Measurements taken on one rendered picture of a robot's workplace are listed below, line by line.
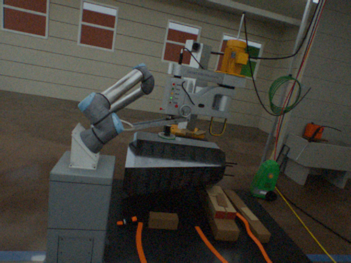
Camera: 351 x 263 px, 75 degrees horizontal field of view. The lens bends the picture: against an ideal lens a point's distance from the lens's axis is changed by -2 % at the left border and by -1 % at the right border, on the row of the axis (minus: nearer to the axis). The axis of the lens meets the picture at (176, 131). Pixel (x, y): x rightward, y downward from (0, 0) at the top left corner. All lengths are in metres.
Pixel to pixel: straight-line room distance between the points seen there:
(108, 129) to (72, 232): 0.78
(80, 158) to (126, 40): 7.24
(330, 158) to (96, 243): 4.31
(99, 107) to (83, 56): 7.20
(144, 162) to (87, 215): 0.94
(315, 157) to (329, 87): 1.49
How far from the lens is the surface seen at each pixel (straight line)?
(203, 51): 3.43
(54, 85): 9.10
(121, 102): 2.25
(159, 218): 2.57
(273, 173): 3.77
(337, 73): 5.65
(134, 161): 2.50
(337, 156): 5.26
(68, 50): 8.92
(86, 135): 1.72
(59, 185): 1.73
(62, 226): 1.90
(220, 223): 2.71
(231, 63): 2.94
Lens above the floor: 1.61
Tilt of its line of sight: 14 degrees down
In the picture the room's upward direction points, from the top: 11 degrees clockwise
